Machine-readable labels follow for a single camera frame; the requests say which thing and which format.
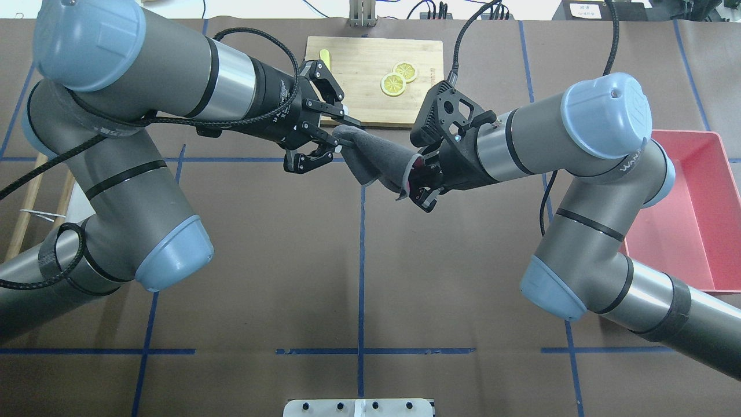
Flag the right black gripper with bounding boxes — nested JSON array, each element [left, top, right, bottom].
[[408, 139, 493, 212]]

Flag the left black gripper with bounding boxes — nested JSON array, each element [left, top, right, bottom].
[[243, 58, 363, 174]]

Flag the grey cleaning cloth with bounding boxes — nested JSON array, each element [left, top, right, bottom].
[[332, 126, 424, 200]]

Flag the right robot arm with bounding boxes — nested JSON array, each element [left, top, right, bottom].
[[409, 73, 740, 379]]

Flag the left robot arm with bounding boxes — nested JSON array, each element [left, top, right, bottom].
[[1, 1, 361, 342]]

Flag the yellow plastic knife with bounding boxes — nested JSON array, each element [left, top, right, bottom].
[[318, 49, 331, 70]]

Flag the bamboo cutting board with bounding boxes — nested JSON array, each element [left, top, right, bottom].
[[305, 35, 446, 129]]

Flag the lemon slice lower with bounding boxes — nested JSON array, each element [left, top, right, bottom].
[[379, 73, 407, 97]]

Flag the lemon slice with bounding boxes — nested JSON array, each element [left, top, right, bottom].
[[379, 73, 407, 97], [392, 61, 419, 83]]

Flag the lemon slice upper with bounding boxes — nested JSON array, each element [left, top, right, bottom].
[[392, 61, 419, 83]]

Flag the pink plastic bin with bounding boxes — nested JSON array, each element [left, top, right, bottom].
[[620, 130, 740, 295]]

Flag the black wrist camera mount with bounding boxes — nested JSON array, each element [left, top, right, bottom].
[[410, 80, 497, 148]]

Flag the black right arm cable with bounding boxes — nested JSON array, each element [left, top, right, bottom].
[[449, 0, 620, 238]]

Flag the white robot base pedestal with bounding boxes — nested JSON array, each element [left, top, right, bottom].
[[283, 398, 436, 416]]

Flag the black braided left cable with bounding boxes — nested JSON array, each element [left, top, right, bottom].
[[0, 27, 302, 290]]

